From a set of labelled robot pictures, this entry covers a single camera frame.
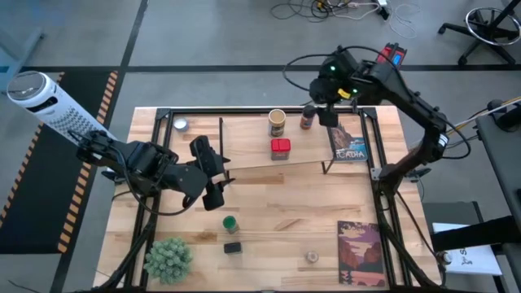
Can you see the purple canyon poster card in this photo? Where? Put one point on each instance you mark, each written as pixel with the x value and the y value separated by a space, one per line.
pixel 360 252

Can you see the green lid spice jar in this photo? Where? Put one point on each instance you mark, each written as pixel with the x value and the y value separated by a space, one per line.
pixel 230 224

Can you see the tan lid brown jar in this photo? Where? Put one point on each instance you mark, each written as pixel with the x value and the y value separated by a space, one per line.
pixel 277 118

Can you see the white paper sheet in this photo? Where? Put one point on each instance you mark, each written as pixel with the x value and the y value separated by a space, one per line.
pixel 476 260

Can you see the small silver tin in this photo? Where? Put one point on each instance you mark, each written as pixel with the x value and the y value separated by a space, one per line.
pixel 181 124

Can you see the black desk mount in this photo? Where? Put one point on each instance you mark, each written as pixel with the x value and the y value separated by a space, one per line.
pixel 509 118

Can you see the small white knob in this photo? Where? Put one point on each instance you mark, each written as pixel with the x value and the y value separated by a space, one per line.
pixel 447 258

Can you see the black lid orange spice jar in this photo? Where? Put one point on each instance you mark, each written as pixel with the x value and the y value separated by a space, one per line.
pixel 308 120

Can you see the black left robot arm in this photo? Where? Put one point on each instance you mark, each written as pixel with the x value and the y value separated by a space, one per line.
pixel 142 163

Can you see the black hazard striped floor mat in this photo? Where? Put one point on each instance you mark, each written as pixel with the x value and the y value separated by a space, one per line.
pixel 40 195

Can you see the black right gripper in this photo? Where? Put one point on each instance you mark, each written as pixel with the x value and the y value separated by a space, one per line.
pixel 338 81

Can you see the red portable power station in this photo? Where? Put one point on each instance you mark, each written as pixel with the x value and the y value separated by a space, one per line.
pixel 395 55

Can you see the black aluminium frame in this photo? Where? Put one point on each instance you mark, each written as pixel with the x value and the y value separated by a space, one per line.
pixel 244 110

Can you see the green artificial plant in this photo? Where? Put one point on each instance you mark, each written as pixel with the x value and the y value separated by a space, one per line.
pixel 169 260

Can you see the black office chair base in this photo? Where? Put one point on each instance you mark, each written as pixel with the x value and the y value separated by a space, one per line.
pixel 488 30

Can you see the dark grey desk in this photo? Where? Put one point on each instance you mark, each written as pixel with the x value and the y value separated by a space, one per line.
pixel 504 163

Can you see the grey blue furniture leg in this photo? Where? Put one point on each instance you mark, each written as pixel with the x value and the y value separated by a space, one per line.
pixel 24 57

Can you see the white tower fan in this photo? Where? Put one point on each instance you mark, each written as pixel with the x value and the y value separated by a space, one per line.
pixel 45 101

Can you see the red lid paprika tin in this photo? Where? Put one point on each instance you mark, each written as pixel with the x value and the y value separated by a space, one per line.
pixel 281 145

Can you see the dark green pepper tin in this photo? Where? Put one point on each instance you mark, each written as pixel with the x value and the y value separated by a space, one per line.
pixel 233 248

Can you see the black power adapter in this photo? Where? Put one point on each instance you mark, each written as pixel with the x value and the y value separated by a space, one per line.
pixel 383 14

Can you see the dark grey box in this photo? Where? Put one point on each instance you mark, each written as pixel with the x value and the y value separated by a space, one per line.
pixel 447 211

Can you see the small brown lid glass jar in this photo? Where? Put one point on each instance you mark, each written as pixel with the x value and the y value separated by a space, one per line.
pixel 312 256

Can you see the black metal beam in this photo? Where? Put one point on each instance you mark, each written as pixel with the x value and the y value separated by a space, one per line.
pixel 468 236

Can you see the Acadia poster card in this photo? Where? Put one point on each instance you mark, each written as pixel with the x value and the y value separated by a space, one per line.
pixel 348 142

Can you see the wooden shelf riser black legs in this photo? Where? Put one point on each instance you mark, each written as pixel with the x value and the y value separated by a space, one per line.
pixel 252 150

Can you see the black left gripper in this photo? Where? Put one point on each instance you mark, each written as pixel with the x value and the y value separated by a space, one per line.
pixel 209 163

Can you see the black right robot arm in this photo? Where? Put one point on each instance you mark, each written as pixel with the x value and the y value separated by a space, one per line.
pixel 407 91

